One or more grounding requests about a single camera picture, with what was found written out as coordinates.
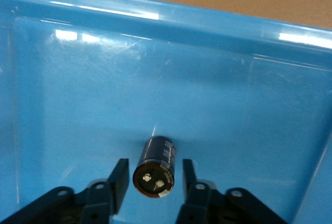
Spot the black cylindrical capacitor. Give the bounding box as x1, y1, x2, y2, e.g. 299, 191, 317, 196
132, 135, 177, 199

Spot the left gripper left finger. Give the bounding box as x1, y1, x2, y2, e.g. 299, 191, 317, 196
0, 158, 130, 224

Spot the blue plastic tray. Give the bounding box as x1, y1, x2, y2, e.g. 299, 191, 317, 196
0, 0, 332, 224

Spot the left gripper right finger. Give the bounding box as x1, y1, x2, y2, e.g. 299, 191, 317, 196
176, 158, 288, 224

